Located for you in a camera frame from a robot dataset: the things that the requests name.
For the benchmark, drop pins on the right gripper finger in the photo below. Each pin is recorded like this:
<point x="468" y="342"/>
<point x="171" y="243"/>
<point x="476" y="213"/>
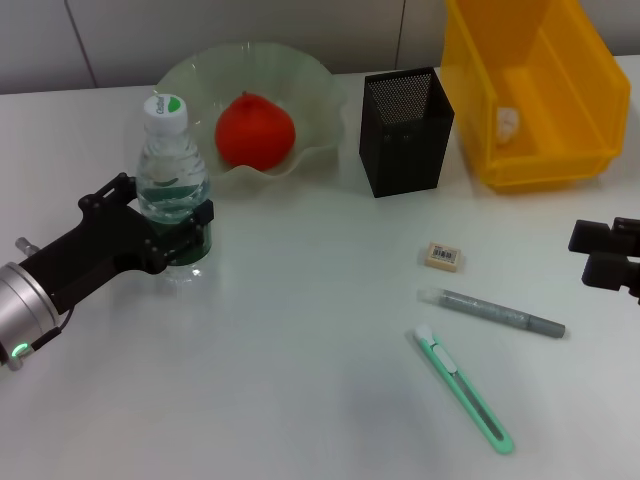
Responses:
<point x="595" y="235"/>
<point x="610" y="270"/>

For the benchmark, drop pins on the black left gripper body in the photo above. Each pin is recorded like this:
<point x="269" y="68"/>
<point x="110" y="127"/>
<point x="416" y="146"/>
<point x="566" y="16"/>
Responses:
<point x="105" y="245"/>

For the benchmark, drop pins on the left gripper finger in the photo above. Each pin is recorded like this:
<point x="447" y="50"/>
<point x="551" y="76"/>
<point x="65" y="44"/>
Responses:
<point x="197" y="235"/>
<point x="112" y="190"/>

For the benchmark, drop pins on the clear green-label water bottle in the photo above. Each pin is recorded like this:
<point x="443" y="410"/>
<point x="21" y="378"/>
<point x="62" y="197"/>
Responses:
<point x="170" y="165"/>

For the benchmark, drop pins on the white paper ball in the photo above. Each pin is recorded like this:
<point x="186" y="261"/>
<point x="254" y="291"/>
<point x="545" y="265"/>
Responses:
<point x="507" y="125"/>

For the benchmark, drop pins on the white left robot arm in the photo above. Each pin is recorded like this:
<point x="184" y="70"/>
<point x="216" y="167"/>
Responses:
<point x="22" y="310"/>

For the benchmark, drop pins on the grey marker pen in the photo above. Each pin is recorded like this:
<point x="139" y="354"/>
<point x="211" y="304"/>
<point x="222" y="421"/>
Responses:
<point x="490" y="310"/>

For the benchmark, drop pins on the beige eraser with barcode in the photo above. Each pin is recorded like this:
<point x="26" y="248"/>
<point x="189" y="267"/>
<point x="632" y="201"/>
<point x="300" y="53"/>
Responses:
<point x="440" y="256"/>

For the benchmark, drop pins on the pale green wavy fruit plate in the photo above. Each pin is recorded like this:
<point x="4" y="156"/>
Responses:
<point x="315" y="110"/>

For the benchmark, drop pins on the green utility knife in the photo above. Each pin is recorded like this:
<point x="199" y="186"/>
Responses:
<point x="465" y="395"/>

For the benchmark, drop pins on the black mesh pen holder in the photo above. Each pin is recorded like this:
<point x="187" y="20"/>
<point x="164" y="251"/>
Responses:
<point x="405" y="155"/>

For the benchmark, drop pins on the yellow plastic bin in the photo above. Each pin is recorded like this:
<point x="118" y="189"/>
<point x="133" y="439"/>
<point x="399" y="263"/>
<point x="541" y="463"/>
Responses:
<point x="525" y="75"/>

